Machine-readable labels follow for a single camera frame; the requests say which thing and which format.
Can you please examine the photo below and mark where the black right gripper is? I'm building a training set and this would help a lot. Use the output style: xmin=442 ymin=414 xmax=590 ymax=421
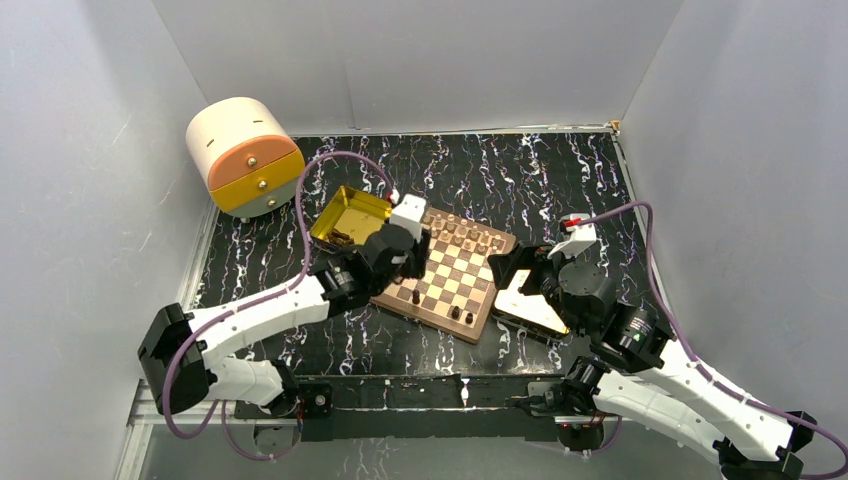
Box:
xmin=485 ymin=240 xmax=584 ymax=337

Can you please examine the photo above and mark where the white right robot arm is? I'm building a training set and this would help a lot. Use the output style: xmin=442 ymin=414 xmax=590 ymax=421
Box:
xmin=487 ymin=244 xmax=813 ymax=479

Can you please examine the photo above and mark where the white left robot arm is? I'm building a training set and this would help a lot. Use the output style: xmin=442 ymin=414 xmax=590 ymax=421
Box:
xmin=137 ymin=224 xmax=431 ymax=416

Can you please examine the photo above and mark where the wooden chess board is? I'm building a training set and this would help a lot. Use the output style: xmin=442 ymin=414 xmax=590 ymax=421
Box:
xmin=372 ymin=207 xmax=516 ymax=344

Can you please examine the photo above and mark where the gold tin lid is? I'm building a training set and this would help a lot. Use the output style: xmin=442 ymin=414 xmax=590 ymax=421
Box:
xmin=493 ymin=270 xmax=570 ymax=338

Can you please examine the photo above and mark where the gold tin box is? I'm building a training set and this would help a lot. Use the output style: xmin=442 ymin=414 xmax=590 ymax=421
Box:
xmin=310 ymin=186 xmax=392 ymax=252

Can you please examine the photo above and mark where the round cream drawer cabinet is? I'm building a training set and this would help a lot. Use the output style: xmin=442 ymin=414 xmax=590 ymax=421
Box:
xmin=185 ymin=97 xmax=305 ymax=222

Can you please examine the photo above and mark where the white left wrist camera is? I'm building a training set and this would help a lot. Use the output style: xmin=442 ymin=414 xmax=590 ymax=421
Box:
xmin=389 ymin=194 xmax=427 ymax=242

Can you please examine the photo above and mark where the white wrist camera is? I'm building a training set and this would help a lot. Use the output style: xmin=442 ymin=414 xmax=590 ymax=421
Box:
xmin=547 ymin=213 xmax=598 ymax=259
xmin=389 ymin=194 xmax=427 ymax=242

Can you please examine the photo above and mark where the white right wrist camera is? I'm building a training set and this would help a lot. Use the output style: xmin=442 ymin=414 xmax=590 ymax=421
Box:
xmin=547 ymin=213 xmax=598 ymax=259

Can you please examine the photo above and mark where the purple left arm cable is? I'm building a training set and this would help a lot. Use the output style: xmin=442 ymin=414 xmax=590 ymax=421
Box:
xmin=162 ymin=151 xmax=399 ymax=463

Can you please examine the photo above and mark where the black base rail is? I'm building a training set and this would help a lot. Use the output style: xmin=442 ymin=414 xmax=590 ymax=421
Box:
xmin=234 ymin=374 xmax=620 ymax=450

